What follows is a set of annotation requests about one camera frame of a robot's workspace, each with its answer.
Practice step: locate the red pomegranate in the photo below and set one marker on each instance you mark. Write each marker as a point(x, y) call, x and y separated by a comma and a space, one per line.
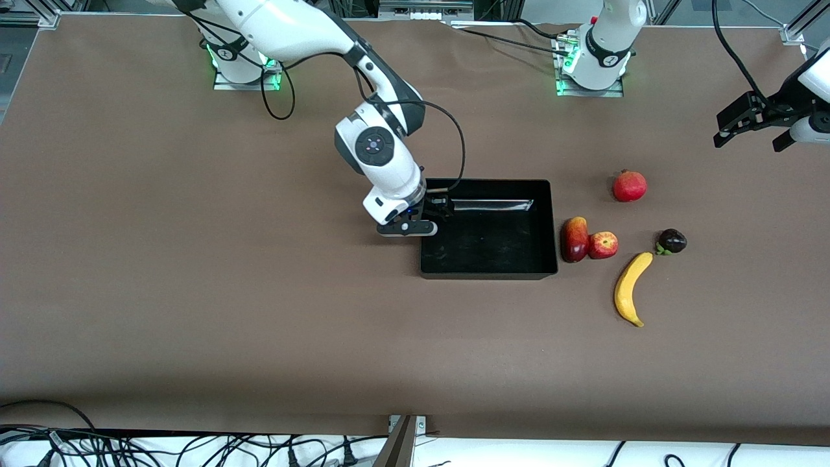
point(629, 187)

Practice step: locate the dark red mango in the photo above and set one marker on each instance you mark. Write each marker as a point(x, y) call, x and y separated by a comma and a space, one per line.
point(574, 241)

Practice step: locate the aluminium frame corner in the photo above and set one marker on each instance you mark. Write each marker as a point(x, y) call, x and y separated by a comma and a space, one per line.
point(45, 18)
point(794, 32)

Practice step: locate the metal table edge bracket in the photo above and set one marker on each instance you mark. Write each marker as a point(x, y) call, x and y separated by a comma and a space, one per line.
point(402, 447)

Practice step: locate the dark purple mangosteen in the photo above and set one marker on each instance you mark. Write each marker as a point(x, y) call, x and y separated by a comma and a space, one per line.
point(673, 242)

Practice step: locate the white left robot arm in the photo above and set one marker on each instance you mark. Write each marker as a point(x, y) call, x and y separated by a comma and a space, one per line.
point(606, 45)

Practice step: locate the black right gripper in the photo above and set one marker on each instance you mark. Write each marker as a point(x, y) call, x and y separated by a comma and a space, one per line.
point(436, 206)

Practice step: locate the black rectangular plastic tray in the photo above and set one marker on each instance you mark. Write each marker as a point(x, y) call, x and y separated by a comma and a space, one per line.
point(493, 250)

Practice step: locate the small red yellow apple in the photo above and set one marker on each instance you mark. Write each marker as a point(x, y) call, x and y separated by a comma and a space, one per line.
point(603, 245)

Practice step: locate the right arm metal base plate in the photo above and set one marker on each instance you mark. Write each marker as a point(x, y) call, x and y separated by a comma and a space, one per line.
point(224, 85)

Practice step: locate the yellow banana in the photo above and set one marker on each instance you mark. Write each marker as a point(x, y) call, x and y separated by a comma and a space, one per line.
point(628, 292)

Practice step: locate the silver power strip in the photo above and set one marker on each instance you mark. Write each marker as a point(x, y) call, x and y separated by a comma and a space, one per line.
point(421, 9)

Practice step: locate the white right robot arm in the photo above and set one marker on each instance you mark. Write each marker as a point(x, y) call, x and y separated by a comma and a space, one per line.
point(305, 29)

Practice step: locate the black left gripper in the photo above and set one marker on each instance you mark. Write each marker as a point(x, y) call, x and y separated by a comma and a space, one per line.
point(771, 106)

